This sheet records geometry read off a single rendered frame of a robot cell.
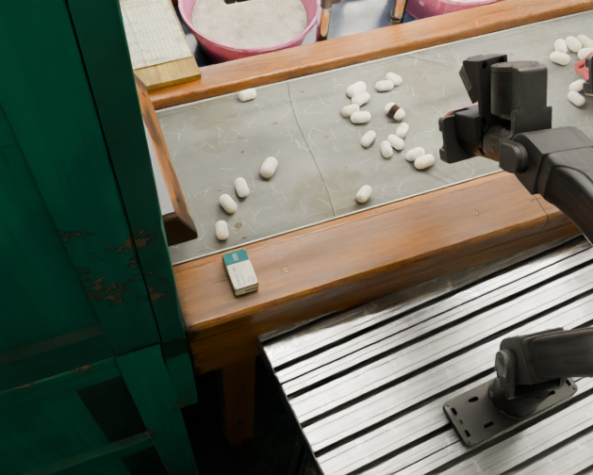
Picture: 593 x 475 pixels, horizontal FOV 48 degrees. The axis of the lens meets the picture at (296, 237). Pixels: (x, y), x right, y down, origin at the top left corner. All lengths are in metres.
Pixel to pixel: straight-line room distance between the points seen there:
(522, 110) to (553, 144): 0.07
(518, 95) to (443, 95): 0.42
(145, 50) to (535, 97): 0.68
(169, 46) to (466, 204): 0.58
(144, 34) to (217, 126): 0.22
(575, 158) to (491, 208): 0.33
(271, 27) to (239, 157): 0.33
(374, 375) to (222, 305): 0.25
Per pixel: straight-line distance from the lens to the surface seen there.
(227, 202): 1.04
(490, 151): 0.90
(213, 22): 1.35
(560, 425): 1.08
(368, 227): 1.03
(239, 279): 0.94
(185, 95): 1.18
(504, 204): 1.11
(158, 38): 1.26
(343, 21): 1.46
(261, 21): 1.35
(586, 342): 0.81
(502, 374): 0.95
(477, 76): 0.91
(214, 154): 1.12
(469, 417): 1.03
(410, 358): 1.05
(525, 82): 0.85
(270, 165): 1.08
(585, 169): 0.78
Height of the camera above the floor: 1.62
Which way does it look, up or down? 58 degrees down
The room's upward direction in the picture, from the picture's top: 7 degrees clockwise
